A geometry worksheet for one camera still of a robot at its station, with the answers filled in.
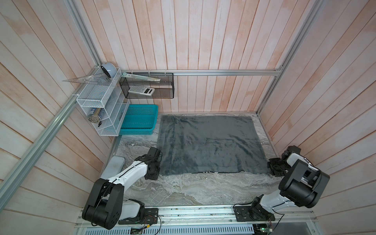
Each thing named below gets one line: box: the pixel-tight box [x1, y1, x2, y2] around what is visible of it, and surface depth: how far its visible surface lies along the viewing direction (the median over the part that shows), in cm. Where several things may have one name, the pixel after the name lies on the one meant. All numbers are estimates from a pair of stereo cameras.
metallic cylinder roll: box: [88, 107, 104, 124], surface depth 78 cm
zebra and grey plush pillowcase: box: [157, 115, 271, 176], surface depth 102 cm
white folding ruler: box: [121, 71, 162, 82], surface depth 92 cm
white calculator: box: [128, 85, 156, 96], surface depth 100 cm
